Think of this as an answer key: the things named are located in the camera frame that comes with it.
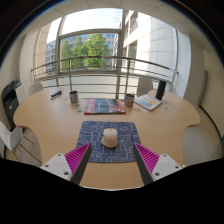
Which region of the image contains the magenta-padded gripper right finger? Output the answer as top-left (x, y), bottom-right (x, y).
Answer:
top-left (132, 142), bottom-right (184, 186)

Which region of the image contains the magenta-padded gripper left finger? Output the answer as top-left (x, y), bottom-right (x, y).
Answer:
top-left (39, 142), bottom-right (93, 186)

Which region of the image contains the cream white computer mouse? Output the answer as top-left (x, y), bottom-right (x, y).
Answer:
top-left (101, 127), bottom-right (120, 149)

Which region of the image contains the dark blue patterned mouse pad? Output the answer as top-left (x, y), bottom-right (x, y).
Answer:
top-left (76, 120), bottom-right (142, 164)

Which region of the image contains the white illustrated booklet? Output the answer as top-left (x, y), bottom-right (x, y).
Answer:
top-left (134, 93), bottom-right (163, 112)

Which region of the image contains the red and dark magazine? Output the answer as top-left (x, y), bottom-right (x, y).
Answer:
top-left (83, 98), bottom-right (127, 115)

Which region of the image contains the printed mug with blue label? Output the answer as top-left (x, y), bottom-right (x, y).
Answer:
top-left (68, 90), bottom-right (80, 104)

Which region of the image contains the printed mug with red label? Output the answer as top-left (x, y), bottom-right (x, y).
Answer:
top-left (124, 93), bottom-right (136, 108)

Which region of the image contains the dark blue stapler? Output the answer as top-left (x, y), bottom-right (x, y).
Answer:
top-left (50, 89), bottom-right (63, 101)

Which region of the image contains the black cylinder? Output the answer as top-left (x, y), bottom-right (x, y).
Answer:
top-left (155, 80), bottom-right (167, 101)

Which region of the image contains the white chair with wooden legs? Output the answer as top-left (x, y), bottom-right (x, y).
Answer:
top-left (0, 120), bottom-right (43, 164)

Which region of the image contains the white shell chair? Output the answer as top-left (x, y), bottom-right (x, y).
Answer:
top-left (136, 77), bottom-right (154, 98)
top-left (27, 82), bottom-right (45, 97)

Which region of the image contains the metal balcony railing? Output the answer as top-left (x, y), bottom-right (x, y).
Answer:
top-left (30, 55), bottom-right (178, 99)

